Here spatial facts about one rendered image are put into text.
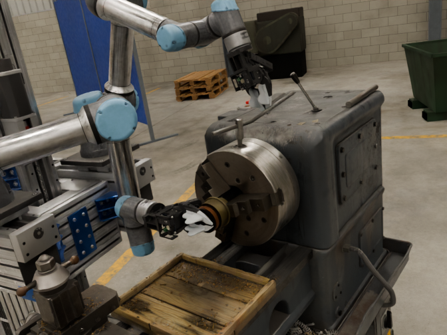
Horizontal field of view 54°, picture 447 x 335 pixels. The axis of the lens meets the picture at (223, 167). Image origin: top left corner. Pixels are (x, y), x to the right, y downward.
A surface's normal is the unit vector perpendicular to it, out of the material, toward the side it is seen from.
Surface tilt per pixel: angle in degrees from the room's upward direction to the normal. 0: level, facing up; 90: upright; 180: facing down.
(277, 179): 63
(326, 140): 89
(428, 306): 0
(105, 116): 89
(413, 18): 90
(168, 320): 0
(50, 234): 90
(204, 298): 0
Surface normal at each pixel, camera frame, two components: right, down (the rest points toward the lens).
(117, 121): 0.44, 0.23
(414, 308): -0.14, -0.93
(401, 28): -0.33, 0.36
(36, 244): 0.87, 0.04
